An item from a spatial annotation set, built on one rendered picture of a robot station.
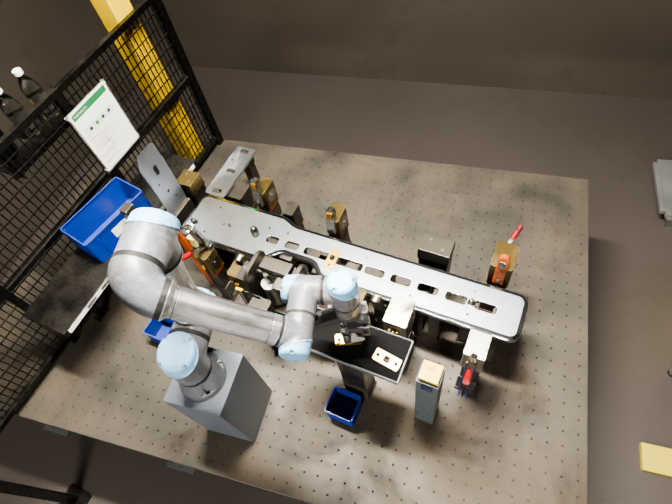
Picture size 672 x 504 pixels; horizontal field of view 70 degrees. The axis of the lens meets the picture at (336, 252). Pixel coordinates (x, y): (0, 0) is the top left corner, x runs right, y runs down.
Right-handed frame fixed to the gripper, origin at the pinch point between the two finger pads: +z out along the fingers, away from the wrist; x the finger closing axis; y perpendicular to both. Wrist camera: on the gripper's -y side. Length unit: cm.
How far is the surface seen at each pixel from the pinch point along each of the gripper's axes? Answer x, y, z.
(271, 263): 27.7, -25.0, -1.1
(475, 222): 72, 55, 48
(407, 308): 11.4, 19.0, 6.7
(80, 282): 36, -106, 15
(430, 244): 40, 30, 15
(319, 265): 37.0, -11.6, 17.7
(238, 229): 57, -45, 18
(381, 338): -0.4, 10.1, 1.8
